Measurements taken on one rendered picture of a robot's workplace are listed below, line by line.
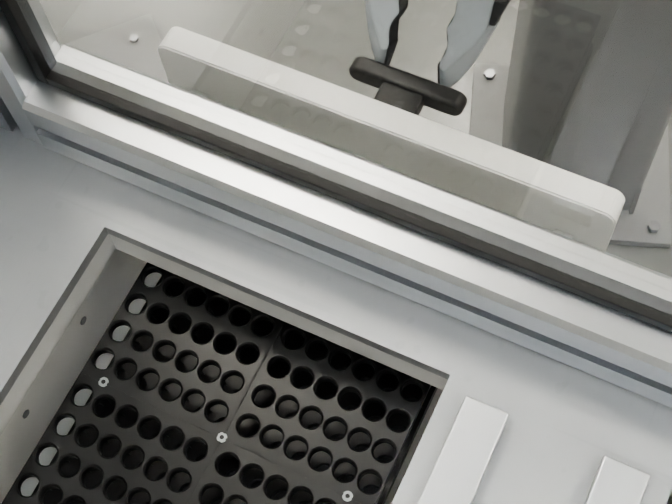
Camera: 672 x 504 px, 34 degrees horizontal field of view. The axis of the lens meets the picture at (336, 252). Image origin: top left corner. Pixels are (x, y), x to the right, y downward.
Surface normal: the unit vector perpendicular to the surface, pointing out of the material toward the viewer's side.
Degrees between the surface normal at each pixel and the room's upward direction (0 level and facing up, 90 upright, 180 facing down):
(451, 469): 0
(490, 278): 0
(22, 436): 90
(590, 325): 0
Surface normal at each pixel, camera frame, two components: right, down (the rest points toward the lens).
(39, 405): 0.90, 0.37
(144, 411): -0.05, -0.44
